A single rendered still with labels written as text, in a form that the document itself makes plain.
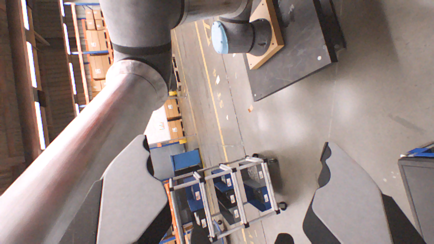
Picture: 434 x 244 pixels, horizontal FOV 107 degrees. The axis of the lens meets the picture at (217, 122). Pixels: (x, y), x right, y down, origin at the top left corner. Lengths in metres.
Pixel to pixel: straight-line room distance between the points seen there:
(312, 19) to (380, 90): 0.45
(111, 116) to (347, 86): 1.06
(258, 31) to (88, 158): 0.89
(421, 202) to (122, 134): 0.72
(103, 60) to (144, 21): 10.41
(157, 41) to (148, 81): 0.08
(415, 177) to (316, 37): 0.56
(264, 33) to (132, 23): 0.72
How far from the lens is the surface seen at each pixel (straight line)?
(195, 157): 5.69
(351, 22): 1.12
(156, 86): 0.33
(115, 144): 0.22
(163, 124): 5.87
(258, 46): 0.96
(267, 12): 1.03
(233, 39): 0.88
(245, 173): 1.91
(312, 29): 0.86
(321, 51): 0.82
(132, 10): 0.34
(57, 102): 12.11
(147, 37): 0.35
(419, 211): 0.74
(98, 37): 11.42
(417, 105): 1.01
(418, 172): 0.69
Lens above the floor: 0.94
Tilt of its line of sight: 18 degrees down
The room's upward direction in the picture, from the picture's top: 101 degrees counter-clockwise
